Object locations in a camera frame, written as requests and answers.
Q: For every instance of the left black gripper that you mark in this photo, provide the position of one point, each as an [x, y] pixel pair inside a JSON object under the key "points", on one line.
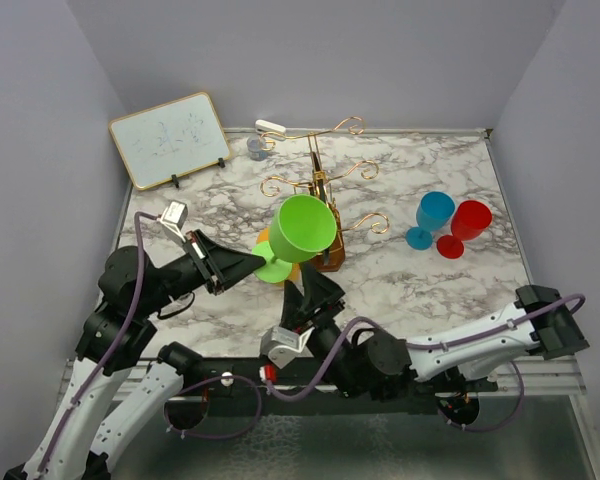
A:
{"points": [[219, 265]]}

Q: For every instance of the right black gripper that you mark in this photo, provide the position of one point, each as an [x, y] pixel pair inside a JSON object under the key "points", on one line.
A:
{"points": [[319, 295]]}

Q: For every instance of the green wine glass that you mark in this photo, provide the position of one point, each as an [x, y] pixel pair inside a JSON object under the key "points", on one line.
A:
{"points": [[302, 227]]}

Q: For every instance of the blue wine glass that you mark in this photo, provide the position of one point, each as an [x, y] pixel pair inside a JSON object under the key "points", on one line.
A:
{"points": [[434, 211]]}

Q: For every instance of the red wine glass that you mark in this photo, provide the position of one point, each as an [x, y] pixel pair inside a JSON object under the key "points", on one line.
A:
{"points": [[470, 220]]}

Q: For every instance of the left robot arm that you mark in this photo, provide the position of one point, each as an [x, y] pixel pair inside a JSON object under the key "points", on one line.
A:
{"points": [[87, 436]]}

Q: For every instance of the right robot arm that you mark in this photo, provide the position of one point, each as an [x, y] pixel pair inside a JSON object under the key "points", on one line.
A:
{"points": [[364, 358]]}

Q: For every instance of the yellow wine glass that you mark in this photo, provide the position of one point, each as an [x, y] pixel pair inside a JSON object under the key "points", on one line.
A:
{"points": [[295, 272]]}

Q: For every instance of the small whiteboard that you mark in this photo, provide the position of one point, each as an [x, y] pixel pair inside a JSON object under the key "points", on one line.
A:
{"points": [[170, 141]]}

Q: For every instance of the white eraser block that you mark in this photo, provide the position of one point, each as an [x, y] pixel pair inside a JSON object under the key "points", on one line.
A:
{"points": [[264, 126]]}

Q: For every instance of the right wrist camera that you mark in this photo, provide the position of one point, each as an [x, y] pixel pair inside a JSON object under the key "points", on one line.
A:
{"points": [[282, 346]]}

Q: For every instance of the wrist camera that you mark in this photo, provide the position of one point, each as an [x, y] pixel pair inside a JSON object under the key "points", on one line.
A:
{"points": [[172, 220], [282, 346]]}

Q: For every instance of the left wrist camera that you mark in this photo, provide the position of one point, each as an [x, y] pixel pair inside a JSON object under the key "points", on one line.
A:
{"points": [[172, 220]]}

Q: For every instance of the black front mounting rail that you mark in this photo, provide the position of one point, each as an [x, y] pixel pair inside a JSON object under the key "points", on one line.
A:
{"points": [[232, 387]]}

